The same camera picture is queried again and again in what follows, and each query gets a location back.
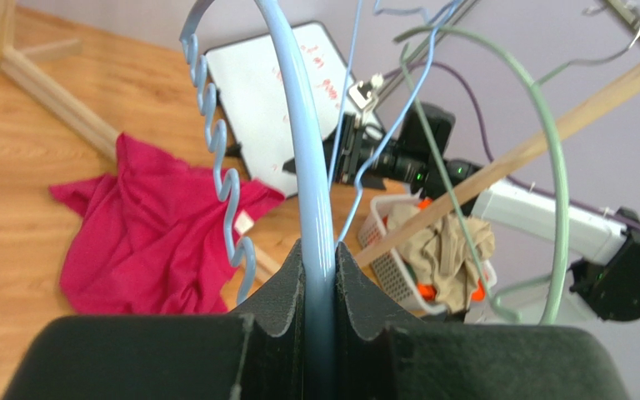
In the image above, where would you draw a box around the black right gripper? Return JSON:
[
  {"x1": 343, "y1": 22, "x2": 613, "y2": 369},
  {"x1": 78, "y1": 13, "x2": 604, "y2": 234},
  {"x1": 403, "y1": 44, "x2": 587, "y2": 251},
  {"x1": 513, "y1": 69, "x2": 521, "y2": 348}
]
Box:
[{"x1": 282, "y1": 113, "x2": 429, "y2": 190}]

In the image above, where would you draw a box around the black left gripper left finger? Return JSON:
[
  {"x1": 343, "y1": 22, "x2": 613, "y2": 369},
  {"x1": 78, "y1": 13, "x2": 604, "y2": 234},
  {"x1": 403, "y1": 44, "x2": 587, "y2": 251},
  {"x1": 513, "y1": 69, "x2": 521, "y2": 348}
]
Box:
[{"x1": 3, "y1": 245, "x2": 305, "y2": 399}]

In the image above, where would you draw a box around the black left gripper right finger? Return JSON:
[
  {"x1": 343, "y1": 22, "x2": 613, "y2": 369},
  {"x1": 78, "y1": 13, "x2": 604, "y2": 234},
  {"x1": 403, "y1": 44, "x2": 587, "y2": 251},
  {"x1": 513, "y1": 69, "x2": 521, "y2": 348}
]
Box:
[{"x1": 335, "y1": 245, "x2": 628, "y2": 399}]

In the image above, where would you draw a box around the orange t-shirt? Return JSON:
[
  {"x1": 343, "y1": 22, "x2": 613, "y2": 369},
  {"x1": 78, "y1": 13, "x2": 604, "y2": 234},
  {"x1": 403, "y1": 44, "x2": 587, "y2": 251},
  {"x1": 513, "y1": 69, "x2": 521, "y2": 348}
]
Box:
[{"x1": 417, "y1": 198, "x2": 486, "y2": 302}]

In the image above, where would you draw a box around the blue hanger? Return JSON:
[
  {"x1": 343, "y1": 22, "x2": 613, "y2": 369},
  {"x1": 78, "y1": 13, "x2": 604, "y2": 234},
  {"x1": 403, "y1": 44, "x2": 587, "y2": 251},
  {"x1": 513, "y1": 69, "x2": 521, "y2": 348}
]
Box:
[{"x1": 179, "y1": 1, "x2": 338, "y2": 399}]

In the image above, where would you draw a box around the beige t-shirt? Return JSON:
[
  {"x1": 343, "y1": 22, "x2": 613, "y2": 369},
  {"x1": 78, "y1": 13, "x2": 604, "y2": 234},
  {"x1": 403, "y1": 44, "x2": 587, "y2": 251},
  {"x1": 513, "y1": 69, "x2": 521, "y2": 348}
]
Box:
[{"x1": 384, "y1": 203, "x2": 496, "y2": 313}]

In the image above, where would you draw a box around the magenta t-shirt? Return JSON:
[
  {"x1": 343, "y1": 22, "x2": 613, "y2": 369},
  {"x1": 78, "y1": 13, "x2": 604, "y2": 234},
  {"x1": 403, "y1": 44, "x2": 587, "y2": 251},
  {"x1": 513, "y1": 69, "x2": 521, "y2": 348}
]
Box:
[{"x1": 47, "y1": 132, "x2": 287, "y2": 316}]

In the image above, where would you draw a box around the lavender wire hanger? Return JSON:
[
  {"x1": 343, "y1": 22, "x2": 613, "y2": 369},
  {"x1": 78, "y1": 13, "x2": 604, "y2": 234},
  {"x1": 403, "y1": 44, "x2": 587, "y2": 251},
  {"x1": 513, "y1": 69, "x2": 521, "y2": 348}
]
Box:
[{"x1": 325, "y1": 0, "x2": 465, "y2": 245}]

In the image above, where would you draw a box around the mint green hanger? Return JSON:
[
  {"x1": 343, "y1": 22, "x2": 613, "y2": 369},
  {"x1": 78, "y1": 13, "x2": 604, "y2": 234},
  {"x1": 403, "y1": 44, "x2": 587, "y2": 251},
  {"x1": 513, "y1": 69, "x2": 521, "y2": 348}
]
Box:
[{"x1": 392, "y1": 19, "x2": 640, "y2": 327}]

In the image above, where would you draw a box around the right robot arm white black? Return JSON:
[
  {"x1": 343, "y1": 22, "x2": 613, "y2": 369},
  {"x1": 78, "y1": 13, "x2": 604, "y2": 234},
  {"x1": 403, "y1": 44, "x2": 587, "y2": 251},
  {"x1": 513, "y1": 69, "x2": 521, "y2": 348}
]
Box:
[{"x1": 323, "y1": 107, "x2": 640, "y2": 322}]

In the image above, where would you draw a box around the white plastic basket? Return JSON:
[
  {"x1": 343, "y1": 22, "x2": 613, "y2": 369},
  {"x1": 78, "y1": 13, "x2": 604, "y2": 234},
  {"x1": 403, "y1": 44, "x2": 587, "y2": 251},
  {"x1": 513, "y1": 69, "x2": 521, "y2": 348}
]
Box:
[{"x1": 357, "y1": 192, "x2": 498, "y2": 318}]

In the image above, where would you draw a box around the metal hanging rod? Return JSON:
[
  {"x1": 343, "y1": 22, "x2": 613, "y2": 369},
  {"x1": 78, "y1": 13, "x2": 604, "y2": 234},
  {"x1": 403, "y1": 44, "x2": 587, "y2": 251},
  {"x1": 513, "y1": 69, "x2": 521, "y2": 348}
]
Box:
[{"x1": 601, "y1": 0, "x2": 640, "y2": 49}]

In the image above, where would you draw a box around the white whiteboard black frame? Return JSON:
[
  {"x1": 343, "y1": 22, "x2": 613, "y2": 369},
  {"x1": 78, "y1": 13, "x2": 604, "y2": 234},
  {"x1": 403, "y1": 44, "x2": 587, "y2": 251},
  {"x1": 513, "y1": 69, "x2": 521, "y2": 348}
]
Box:
[{"x1": 205, "y1": 21, "x2": 359, "y2": 198}]

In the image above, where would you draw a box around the wooden clothes rack frame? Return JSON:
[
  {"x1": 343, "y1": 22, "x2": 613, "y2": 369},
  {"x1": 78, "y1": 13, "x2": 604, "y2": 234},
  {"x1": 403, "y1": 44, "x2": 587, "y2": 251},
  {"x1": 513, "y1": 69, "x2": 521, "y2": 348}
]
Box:
[{"x1": 0, "y1": 0, "x2": 640, "y2": 287}]

